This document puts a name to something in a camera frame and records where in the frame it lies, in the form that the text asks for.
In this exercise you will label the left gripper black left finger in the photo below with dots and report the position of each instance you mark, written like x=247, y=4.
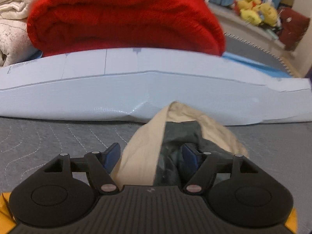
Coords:
x=99, y=168

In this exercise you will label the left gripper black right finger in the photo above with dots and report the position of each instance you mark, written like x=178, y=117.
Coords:
x=203, y=167

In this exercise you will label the beige and yellow hooded jacket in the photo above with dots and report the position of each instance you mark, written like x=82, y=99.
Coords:
x=151, y=175

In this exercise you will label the grey quilted mattress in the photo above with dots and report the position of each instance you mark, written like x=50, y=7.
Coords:
x=281, y=149

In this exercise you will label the light blue folded sheet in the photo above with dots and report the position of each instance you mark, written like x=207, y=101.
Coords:
x=133, y=84

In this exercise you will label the red folded blanket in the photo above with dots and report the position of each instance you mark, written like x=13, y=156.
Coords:
x=63, y=26

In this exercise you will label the yellow plush toys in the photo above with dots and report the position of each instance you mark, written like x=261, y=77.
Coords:
x=257, y=12

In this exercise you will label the cream folded blanket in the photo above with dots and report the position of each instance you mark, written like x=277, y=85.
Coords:
x=15, y=43

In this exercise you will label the wooden bed frame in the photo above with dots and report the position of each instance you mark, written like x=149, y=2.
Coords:
x=252, y=42

